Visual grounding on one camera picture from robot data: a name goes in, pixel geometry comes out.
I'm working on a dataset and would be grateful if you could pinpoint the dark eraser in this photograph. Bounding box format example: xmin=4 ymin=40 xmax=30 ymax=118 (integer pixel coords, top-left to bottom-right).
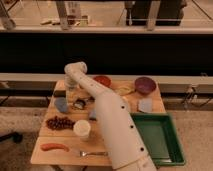
xmin=53 ymin=90 xmax=66 ymax=97

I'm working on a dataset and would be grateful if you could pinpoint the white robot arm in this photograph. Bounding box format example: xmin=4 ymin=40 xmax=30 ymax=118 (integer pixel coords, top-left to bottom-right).
xmin=64 ymin=62 xmax=157 ymax=171

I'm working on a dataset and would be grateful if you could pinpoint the red bowl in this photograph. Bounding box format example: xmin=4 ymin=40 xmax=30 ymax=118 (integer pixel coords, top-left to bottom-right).
xmin=94 ymin=75 xmax=111 ymax=87

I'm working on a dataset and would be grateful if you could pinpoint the purple bowl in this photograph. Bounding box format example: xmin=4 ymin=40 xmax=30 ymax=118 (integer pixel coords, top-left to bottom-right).
xmin=135 ymin=77 xmax=157 ymax=95

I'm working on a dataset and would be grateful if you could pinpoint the blue cloth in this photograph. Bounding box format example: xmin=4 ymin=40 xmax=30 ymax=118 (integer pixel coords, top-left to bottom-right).
xmin=89 ymin=109 xmax=97 ymax=120

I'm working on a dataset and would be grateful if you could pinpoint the bunch of dark grapes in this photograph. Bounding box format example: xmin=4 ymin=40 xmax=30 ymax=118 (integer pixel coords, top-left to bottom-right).
xmin=46 ymin=116 xmax=74 ymax=130

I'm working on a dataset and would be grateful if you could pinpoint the white paper cup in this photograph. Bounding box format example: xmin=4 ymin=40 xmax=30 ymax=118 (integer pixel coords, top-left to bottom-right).
xmin=73 ymin=120 xmax=91 ymax=140

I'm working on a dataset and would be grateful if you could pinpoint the yellow banana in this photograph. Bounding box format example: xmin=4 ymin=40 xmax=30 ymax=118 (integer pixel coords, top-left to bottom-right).
xmin=115 ymin=87 xmax=134 ymax=96

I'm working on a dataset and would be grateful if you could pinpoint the orange sausage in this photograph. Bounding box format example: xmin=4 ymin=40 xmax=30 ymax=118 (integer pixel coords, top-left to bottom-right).
xmin=40 ymin=143 xmax=69 ymax=152

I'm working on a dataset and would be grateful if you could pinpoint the silver fork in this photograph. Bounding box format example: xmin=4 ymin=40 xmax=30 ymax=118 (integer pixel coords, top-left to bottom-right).
xmin=79 ymin=151 xmax=108 ymax=157

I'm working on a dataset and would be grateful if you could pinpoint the light blue sponge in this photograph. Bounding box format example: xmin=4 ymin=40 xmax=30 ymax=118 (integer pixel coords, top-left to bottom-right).
xmin=138 ymin=98 xmax=152 ymax=113

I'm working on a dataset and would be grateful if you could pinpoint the green plastic tray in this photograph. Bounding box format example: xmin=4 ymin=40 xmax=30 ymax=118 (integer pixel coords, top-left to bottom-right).
xmin=132 ymin=114 xmax=185 ymax=167

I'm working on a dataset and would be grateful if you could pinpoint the black handled tool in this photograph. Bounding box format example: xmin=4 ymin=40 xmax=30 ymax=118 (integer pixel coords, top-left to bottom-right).
xmin=83 ymin=96 xmax=95 ymax=102

